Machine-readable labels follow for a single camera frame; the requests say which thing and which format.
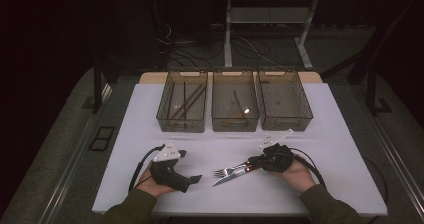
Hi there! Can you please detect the metal spoon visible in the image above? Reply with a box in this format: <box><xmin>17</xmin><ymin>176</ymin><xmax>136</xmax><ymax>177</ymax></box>
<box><xmin>232</xmin><ymin>89</ymin><xmax>252</xmax><ymax>116</ymax></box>

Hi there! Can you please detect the black stand leg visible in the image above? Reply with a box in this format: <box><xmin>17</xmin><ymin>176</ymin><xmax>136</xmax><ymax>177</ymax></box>
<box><xmin>92</xmin><ymin>58</ymin><xmax>105</xmax><ymax>114</ymax></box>
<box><xmin>365</xmin><ymin>68</ymin><xmax>394</xmax><ymax>116</ymax></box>

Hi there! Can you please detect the wooden-handled steel fork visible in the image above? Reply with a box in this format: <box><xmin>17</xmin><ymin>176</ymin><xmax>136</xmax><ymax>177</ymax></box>
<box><xmin>213</xmin><ymin>162</ymin><xmax>258</xmax><ymax>179</ymax></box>

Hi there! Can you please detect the right hand-held gripper cable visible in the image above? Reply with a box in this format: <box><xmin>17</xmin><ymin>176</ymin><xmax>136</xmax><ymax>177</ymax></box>
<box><xmin>289</xmin><ymin>147</ymin><xmax>327</xmax><ymax>189</ymax></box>

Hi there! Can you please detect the white floor cable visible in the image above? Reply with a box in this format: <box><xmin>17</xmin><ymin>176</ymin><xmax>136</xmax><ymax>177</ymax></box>
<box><xmin>238</xmin><ymin>37</ymin><xmax>284</xmax><ymax>68</ymax></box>

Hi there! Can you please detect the grey metal desk frame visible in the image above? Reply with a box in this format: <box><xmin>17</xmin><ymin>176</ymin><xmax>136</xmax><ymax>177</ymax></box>
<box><xmin>223</xmin><ymin>0</ymin><xmax>320</xmax><ymax>71</ymax></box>

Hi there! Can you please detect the hand-held gripper cable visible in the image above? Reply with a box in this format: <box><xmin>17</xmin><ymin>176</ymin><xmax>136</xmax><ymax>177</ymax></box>
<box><xmin>289</xmin><ymin>147</ymin><xmax>327</xmax><ymax>189</ymax></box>
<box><xmin>128</xmin><ymin>144</ymin><xmax>167</xmax><ymax>193</ymax></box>

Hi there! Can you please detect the aluminium floor rail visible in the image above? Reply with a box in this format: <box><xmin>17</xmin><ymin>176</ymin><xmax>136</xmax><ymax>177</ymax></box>
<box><xmin>39</xmin><ymin>83</ymin><xmax>113</xmax><ymax>224</ymax></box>
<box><xmin>361</xmin><ymin>93</ymin><xmax>424</xmax><ymax>215</ymax></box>

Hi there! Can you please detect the wooden-handled steel knife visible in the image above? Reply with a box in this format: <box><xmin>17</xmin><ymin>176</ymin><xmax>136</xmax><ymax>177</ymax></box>
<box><xmin>212</xmin><ymin>165</ymin><xmax>263</xmax><ymax>188</ymax></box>

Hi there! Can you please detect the left hand-held gripper cable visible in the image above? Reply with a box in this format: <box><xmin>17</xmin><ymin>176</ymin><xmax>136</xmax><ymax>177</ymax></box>
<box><xmin>128</xmin><ymin>144</ymin><xmax>167</xmax><ymax>193</ymax></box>

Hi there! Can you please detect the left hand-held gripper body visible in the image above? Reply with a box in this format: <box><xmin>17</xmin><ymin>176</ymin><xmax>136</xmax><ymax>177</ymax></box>
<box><xmin>149</xmin><ymin>141</ymin><xmax>193</xmax><ymax>194</ymax></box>

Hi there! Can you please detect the white table mat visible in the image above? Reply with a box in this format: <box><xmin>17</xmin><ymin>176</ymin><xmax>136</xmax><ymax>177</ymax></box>
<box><xmin>92</xmin><ymin>82</ymin><xmax>389</xmax><ymax>217</ymax></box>

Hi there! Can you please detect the smoky transparent plastic bin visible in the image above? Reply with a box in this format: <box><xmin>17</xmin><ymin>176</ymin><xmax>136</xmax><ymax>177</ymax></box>
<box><xmin>257</xmin><ymin>68</ymin><xmax>314</xmax><ymax>132</ymax></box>
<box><xmin>156</xmin><ymin>69</ymin><xmax>209</xmax><ymax>134</ymax></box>
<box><xmin>211</xmin><ymin>69</ymin><xmax>260</xmax><ymax>133</ymax></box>

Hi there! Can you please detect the thin black cable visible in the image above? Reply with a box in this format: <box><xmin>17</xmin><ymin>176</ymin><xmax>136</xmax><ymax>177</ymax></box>
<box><xmin>363</xmin><ymin>156</ymin><xmax>390</xmax><ymax>205</ymax></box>

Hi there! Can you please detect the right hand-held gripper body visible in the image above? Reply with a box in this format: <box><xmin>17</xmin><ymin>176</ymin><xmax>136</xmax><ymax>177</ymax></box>
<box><xmin>258</xmin><ymin>128</ymin><xmax>296</xmax><ymax>174</ymax></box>

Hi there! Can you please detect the tangle of black floor cables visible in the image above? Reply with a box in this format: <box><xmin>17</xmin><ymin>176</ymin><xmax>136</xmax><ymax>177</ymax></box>
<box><xmin>154</xmin><ymin>20</ymin><xmax>284</xmax><ymax>69</ymax></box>

